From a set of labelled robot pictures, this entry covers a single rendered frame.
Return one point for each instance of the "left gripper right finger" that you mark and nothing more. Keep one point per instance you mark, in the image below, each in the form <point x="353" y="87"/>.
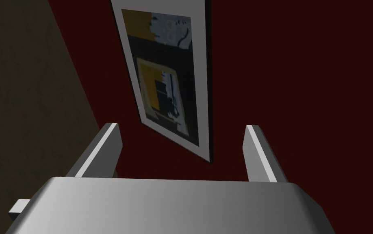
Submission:
<point x="260" y="159"/>

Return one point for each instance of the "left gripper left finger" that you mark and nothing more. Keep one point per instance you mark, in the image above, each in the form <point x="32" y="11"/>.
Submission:
<point x="102" y="155"/>

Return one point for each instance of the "framed abstract wall picture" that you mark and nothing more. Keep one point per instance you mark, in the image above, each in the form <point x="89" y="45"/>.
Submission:
<point x="170" y="81"/>

